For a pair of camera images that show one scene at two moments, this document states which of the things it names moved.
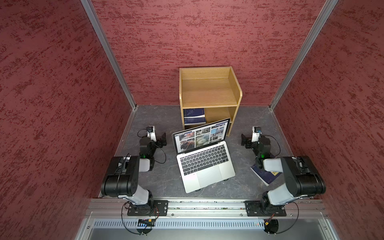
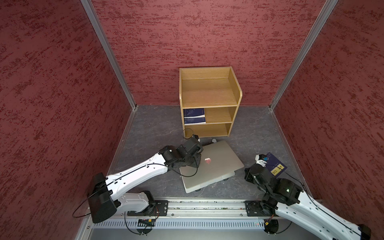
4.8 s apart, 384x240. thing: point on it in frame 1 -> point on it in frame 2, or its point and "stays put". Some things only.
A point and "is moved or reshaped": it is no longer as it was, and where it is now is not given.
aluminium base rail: x=204 y=208 stays put
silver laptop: x=202 y=156 is moved or reshaped
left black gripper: x=159 y=143 -> x=197 y=156
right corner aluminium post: x=325 y=12 stays put
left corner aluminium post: x=89 y=8 stays put
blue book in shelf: x=192 y=116 stays put
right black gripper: x=248 y=141 -> x=248 y=175
